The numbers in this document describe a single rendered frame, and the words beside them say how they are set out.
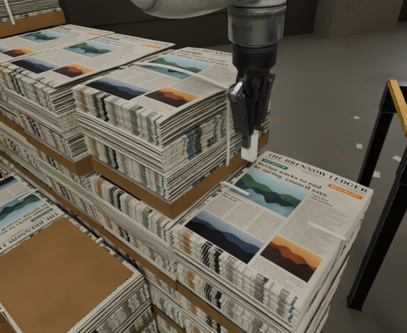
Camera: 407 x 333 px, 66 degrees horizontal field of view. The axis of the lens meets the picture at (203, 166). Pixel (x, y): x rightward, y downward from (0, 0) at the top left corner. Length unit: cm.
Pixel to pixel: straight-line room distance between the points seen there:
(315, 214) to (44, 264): 72
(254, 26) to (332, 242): 41
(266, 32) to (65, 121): 48
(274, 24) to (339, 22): 497
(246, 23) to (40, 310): 77
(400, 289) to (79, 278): 136
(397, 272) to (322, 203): 111
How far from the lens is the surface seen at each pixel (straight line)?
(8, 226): 118
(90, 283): 91
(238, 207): 70
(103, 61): 87
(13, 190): 133
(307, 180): 79
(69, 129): 79
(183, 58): 85
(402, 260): 187
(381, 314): 164
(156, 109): 58
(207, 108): 63
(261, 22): 52
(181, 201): 66
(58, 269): 97
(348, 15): 556
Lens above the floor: 131
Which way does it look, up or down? 36 degrees down
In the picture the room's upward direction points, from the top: 3 degrees counter-clockwise
